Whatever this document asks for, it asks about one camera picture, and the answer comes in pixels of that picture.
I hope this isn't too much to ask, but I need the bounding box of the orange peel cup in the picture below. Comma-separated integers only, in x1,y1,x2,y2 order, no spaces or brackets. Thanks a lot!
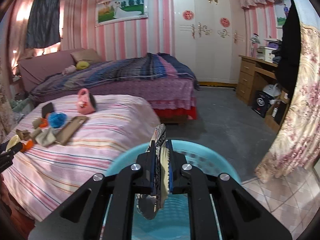
21,140,34,152

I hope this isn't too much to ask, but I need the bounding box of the brown paper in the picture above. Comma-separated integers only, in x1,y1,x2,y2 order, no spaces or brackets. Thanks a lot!
16,129,31,141

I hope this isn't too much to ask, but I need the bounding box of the black white patterned wrapper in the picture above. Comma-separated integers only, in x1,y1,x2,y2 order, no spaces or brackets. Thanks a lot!
136,124,170,220

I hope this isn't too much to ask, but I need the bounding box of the cardboard tube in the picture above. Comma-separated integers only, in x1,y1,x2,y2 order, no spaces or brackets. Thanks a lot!
32,118,42,129
29,127,42,140

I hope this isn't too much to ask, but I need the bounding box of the orange snack wrapper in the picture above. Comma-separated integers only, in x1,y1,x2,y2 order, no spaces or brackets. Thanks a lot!
39,118,48,128

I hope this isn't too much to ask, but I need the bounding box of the blue plastic bag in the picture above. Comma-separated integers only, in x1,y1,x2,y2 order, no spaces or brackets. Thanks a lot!
47,112,67,128

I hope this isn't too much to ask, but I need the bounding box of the pink striped bedsheet bed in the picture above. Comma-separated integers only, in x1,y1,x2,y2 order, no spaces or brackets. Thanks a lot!
2,95,160,221

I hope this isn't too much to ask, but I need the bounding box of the turquoise plastic laundry basket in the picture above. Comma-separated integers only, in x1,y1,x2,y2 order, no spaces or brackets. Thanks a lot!
105,140,241,239

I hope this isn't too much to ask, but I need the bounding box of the black smartphone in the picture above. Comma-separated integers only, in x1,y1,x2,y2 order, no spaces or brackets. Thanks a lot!
41,102,55,119

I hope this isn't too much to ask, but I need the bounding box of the tan phone case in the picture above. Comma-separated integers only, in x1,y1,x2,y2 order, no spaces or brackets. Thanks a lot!
55,115,89,145

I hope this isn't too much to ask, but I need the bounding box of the pink cartoon mug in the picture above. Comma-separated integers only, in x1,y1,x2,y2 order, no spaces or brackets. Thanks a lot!
76,88,97,115

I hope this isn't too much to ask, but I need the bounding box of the purple bed with plaid blanket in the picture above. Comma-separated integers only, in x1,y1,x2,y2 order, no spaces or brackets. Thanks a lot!
18,49,199,121

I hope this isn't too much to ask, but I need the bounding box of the pink plush toy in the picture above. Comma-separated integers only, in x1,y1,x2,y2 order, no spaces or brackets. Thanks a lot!
62,65,76,75

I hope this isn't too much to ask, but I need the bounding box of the yellow plush toy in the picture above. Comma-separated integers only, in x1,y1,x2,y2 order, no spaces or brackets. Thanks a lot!
75,61,90,70

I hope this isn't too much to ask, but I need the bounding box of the black shopping bag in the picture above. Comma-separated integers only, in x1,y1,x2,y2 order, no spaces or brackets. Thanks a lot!
252,90,274,118

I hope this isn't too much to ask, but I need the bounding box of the brown pillow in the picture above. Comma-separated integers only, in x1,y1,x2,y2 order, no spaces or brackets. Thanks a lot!
71,49,103,64

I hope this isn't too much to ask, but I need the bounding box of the floral curtain right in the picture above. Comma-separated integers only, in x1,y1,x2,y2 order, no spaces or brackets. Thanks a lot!
255,23,320,183

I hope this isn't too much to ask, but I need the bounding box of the dark window curtain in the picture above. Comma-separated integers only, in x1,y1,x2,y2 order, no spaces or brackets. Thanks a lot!
25,0,61,49

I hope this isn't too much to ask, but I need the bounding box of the wooden desk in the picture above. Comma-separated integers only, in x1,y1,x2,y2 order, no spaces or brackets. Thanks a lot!
236,55,289,132

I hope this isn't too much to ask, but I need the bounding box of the white wardrobe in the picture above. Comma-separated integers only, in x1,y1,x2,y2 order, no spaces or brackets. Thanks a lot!
173,0,246,84

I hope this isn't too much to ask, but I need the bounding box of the desk lamp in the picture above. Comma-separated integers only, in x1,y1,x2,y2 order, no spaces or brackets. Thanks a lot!
249,33,260,57

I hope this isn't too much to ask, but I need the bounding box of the framed wedding picture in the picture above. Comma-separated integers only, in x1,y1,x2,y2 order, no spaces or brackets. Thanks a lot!
95,0,149,27

